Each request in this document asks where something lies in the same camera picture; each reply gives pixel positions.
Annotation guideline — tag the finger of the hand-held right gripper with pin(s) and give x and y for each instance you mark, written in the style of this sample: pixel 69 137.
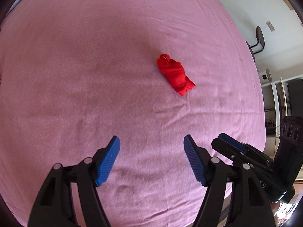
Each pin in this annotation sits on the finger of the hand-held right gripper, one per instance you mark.
pixel 232 144

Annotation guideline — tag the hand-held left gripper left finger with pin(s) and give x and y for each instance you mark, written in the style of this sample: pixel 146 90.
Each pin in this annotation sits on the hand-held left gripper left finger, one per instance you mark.
pixel 109 160

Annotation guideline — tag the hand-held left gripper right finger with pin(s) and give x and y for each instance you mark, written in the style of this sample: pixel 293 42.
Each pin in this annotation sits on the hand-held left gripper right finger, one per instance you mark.
pixel 194 160

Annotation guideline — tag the red knotted sock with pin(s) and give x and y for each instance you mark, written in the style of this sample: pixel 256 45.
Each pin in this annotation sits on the red knotted sock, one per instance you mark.
pixel 176 75

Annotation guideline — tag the dark screen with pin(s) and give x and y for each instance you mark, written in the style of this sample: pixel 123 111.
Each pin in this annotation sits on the dark screen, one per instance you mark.
pixel 296 97

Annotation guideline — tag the white shelf unit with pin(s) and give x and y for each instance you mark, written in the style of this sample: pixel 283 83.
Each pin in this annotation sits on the white shelf unit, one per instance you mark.
pixel 275 94

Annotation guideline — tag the pink bed sheet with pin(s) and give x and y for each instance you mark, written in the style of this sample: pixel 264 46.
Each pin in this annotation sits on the pink bed sheet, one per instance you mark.
pixel 94 75

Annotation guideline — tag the black chair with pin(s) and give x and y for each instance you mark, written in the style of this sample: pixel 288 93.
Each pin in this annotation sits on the black chair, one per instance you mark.
pixel 260 35

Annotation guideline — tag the beige wall plate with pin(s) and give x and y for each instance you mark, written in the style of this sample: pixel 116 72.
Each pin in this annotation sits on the beige wall plate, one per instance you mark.
pixel 270 26

